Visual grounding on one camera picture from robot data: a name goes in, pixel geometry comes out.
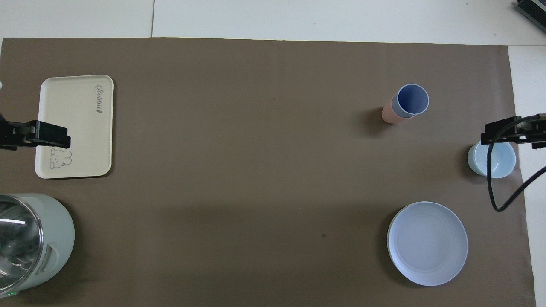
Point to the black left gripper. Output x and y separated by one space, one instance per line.
10 134

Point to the light blue bowl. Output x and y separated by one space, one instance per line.
504 163

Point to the grey ribbed device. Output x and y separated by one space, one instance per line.
533 9

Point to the pale blue plate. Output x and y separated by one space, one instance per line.
426 243

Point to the pale green cooking pot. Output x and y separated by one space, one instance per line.
59 230

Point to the blue plastic cup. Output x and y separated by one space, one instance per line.
411 100

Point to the brown paper table mat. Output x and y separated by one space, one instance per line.
264 170

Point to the pink plastic cup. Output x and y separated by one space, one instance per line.
389 115

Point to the cream rabbit print tray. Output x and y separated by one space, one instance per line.
72 111

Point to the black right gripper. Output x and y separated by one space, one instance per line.
535 130

